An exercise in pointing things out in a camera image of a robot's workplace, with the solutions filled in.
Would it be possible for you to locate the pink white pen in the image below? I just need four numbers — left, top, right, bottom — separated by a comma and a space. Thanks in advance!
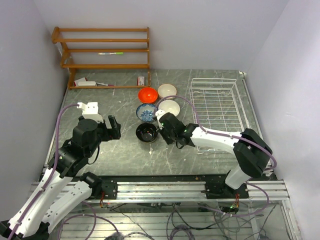
96, 82, 114, 87

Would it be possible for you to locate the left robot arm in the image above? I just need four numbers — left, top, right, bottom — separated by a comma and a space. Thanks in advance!
0, 115, 121, 240

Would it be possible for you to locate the wooden shelf rack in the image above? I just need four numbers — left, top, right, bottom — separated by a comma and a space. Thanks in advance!
51, 26, 151, 90

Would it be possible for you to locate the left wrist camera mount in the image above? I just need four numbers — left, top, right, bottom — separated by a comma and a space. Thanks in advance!
77, 102, 103, 124

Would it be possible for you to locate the black glossy bowl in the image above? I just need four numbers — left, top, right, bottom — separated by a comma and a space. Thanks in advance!
135, 122, 158, 143

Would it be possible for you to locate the white wire dish rack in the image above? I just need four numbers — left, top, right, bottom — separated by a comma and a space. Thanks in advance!
188, 77, 248, 154

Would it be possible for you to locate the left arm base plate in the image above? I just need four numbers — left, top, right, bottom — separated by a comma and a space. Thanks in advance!
101, 180, 118, 200

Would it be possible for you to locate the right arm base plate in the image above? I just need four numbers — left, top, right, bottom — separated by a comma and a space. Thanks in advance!
201, 181, 249, 199

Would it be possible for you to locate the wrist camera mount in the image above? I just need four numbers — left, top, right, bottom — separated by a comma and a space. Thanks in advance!
155, 109, 166, 121
77, 102, 103, 124

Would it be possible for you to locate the aluminium rail frame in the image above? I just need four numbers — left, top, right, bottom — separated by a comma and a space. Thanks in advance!
29, 178, 291, 203

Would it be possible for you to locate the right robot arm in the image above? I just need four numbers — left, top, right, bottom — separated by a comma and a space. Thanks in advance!
155, 110, 273, 198

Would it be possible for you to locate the small red white box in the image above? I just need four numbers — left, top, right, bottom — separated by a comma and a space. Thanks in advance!
137, 76, 145, 86

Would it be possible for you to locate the orange bowl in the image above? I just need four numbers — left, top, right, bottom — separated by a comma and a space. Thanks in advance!
137, 87, 158, 104

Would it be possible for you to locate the green pink marker pen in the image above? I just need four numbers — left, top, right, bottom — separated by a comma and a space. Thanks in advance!
98, 52, 124, 56

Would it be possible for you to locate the blue white patterned bowl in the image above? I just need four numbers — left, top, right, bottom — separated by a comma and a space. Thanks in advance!
136, 103, 156, 123

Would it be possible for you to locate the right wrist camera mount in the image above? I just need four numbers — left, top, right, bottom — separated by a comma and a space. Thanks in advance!
155, 109, 166, 121

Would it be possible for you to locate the cream bowl patterned rim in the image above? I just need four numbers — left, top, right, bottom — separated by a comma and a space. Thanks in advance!
157, 83, 177, 100

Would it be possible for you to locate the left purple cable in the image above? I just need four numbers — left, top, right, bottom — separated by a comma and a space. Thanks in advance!
6, 103, 81, 240

